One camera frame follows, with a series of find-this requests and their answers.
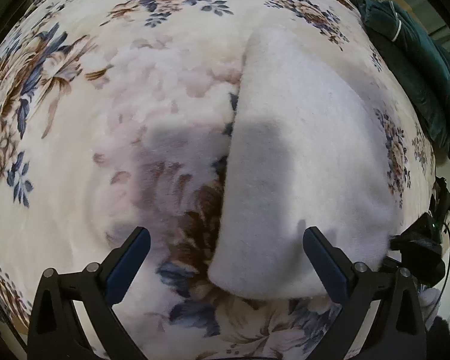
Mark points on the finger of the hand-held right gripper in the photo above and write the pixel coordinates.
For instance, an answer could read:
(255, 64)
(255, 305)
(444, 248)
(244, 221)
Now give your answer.
(408, 242)

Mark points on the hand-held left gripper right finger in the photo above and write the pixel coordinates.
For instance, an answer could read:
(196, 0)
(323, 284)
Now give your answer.
(324, 262)

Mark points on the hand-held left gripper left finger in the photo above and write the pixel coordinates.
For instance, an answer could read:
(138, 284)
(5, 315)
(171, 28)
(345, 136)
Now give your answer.
(129, 262)

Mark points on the white fleece garment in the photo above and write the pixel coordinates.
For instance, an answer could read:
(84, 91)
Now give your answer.
(300, 157)

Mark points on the floral blanket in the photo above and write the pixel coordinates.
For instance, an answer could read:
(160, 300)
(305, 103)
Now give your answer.
(97, 101)

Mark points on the dark green garment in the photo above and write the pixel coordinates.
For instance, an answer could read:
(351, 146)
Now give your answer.
(416, 63)

